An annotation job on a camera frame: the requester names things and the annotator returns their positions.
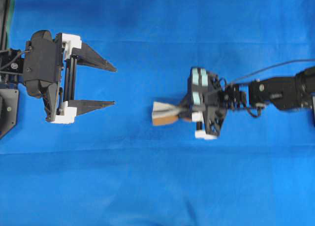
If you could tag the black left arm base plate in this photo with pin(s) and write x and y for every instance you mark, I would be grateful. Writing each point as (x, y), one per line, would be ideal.
(9, 99)

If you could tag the blue table cloth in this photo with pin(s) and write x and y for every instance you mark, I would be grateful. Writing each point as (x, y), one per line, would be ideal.
(112, 167)

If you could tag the grey and brown sponge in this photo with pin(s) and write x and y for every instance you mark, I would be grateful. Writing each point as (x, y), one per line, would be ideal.
(165, 113)

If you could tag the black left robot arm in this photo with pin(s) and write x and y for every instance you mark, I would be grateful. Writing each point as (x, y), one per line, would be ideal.
(11, 70)

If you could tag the black aluminium frame rail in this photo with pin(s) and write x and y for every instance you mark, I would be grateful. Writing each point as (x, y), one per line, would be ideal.
(4, 14)

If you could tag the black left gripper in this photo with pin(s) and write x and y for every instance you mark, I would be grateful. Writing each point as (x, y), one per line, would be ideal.
(42, 69)

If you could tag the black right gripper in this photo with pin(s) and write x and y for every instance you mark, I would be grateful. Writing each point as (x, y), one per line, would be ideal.
(201, 104)

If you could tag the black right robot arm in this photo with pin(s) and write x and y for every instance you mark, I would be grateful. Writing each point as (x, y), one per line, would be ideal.
(285, 93)

